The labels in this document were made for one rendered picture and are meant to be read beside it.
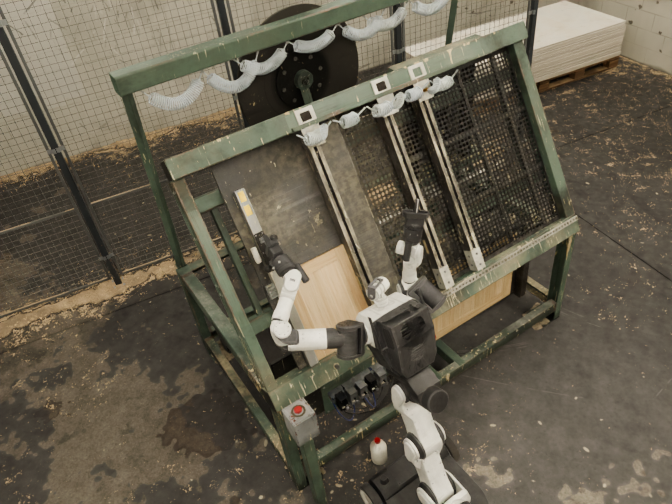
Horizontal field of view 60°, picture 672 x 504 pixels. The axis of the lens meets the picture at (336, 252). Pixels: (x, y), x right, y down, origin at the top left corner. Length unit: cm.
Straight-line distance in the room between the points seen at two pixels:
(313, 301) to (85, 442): 200
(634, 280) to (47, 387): 439
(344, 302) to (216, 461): 141
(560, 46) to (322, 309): 516
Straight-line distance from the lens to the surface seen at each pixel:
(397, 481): 342
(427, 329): 252
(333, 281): 299
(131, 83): 302
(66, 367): 483
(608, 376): 423
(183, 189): 272
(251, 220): 280
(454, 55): 338
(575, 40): 756
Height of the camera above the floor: 320
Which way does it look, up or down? 40 degrees down
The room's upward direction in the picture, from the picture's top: 8 degrees counter-clockwise
